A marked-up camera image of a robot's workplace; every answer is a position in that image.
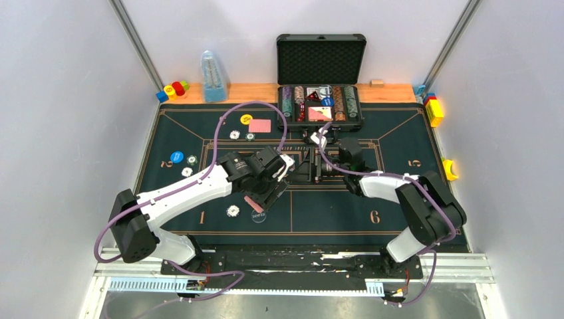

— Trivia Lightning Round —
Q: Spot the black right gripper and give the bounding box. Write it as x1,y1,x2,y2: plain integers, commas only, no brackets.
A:
285,147,349,185

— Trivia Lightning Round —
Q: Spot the white-blue poker chip stack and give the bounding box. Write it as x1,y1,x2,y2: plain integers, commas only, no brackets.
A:
226,205,240,217

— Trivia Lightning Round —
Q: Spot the red-backed card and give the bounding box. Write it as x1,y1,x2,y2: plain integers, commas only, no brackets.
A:
248,119,272,133

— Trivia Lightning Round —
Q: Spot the yellow big blind button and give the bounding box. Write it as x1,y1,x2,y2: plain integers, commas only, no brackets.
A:
240,114,253,126

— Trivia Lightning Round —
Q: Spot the blue small blind button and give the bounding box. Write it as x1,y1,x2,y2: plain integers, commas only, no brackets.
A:
170,151,184,163

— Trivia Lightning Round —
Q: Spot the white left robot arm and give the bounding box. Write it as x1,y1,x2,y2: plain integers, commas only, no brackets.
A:
110,146,295,274

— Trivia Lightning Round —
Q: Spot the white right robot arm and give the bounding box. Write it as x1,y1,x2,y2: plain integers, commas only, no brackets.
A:
287,136,467,278

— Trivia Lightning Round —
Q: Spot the clear dealer button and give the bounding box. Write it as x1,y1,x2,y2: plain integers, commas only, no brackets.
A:
251,211,267,223

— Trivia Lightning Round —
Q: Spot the green poker table mat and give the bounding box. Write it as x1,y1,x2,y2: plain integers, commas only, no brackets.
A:
135,103,443,246

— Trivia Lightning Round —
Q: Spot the playing card deck in case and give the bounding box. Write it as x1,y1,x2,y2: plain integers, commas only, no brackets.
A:
307,106,333,122

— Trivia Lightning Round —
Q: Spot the blue button in case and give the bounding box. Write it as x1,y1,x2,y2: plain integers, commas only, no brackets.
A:
321,97,334,106

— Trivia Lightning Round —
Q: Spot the purple-green chip row in case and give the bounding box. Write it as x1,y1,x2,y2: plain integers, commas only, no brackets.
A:
282,86,293,118

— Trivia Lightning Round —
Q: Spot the pink-white chip row in case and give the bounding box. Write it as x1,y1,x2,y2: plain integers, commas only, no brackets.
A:
294,86,305,104

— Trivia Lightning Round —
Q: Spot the orange chip row in case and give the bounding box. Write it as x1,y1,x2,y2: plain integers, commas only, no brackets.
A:
333,86,346,121

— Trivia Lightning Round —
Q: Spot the black poker chip case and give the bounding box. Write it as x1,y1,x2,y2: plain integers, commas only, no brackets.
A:
276,33,367,144

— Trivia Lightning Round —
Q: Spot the small wooden block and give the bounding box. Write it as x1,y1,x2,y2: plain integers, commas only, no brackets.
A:
370,79,385,87

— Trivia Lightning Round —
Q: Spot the green toy block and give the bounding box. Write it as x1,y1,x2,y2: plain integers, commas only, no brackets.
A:
180,80,190,91

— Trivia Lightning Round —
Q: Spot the red toy cylinder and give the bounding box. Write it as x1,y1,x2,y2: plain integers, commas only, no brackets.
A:
171,81,186,96

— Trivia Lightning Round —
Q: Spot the yellow toy cylinder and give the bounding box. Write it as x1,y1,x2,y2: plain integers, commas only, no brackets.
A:
163,85,178,100

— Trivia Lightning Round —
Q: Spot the yellow toy block right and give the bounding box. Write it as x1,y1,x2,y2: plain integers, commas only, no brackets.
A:
424,93,444,128

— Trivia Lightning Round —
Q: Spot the blue toy cube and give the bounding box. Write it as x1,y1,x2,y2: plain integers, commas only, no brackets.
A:
156,91,169,103

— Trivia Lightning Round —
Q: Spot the yellow curved toy piece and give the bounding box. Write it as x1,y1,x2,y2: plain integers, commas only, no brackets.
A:
442,159,459,181

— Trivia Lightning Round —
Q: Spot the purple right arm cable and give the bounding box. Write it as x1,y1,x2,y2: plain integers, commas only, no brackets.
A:
318,122,459,307

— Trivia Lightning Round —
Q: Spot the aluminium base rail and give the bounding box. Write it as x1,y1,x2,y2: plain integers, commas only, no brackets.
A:
94,253,495,297

